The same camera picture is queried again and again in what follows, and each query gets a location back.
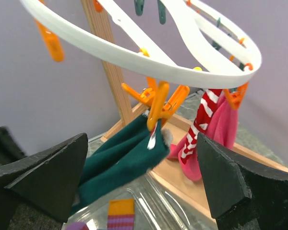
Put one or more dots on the pink sock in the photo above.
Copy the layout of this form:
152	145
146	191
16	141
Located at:
222	129

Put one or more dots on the wooden drying rack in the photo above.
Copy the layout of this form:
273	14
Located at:
242	193

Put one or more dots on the purple sock with orange cuff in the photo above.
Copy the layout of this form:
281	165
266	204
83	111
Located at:
121	214

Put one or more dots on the orange plastic clothes clip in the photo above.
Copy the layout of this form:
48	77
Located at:
155	97

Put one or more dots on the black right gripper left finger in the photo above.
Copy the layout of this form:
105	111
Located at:
37	191

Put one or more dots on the dark teal sock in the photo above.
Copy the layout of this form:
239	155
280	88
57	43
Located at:
129	154

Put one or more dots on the clear plastic bin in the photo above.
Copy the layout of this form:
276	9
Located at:
163	199

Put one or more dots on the white round sock hanger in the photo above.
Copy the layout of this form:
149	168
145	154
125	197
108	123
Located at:
207	34

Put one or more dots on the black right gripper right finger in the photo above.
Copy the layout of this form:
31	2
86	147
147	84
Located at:
242	194

